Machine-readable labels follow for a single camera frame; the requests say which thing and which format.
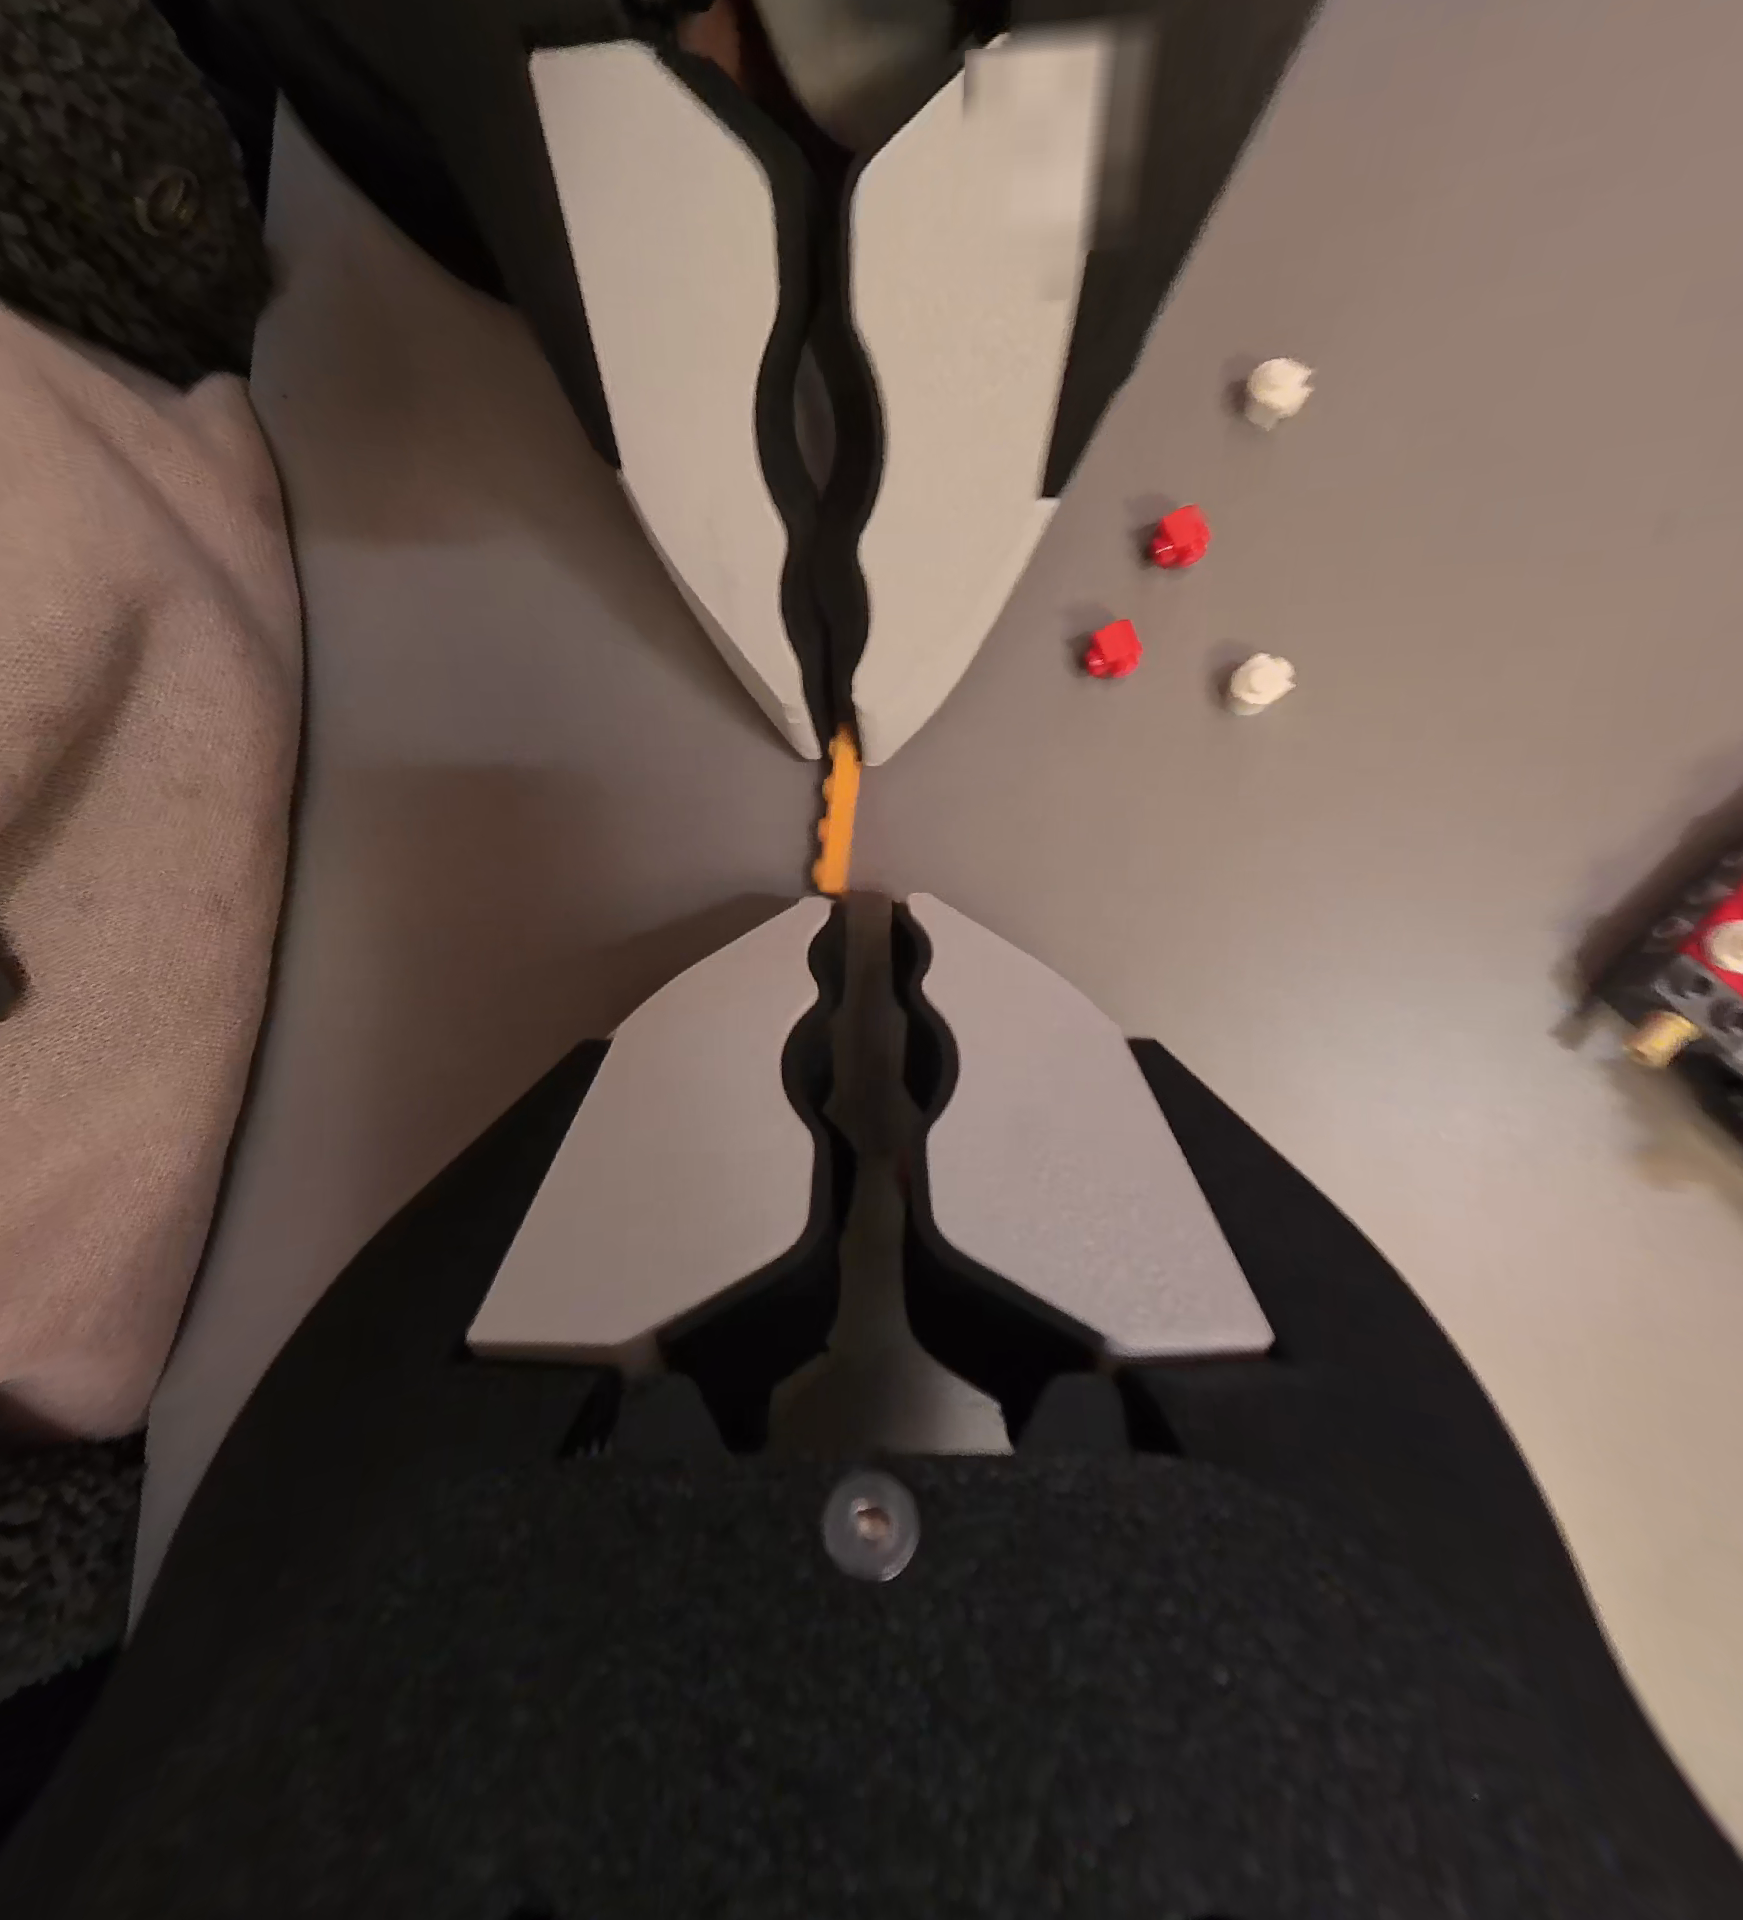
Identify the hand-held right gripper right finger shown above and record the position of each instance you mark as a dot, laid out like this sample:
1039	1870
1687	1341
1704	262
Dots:
1080	1168

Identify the long orange lego plate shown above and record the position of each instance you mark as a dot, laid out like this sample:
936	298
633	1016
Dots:
841	809

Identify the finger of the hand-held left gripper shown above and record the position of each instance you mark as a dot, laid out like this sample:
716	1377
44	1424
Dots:
946	449
675	376

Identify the orange lego car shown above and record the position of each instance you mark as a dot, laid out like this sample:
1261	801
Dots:
1741	961

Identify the beige sweatshirt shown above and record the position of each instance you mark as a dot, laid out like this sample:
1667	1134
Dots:
91	826

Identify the dark grey fleece jacket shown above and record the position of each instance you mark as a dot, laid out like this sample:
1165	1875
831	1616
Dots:
61	151

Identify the small red round lego stud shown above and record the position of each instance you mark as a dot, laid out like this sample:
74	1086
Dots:
1179	537
1110	647

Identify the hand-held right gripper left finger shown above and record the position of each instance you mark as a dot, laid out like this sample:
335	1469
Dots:
661	1168

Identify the small white round lego stud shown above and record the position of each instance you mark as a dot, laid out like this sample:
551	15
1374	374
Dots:
1261	682
1276	389

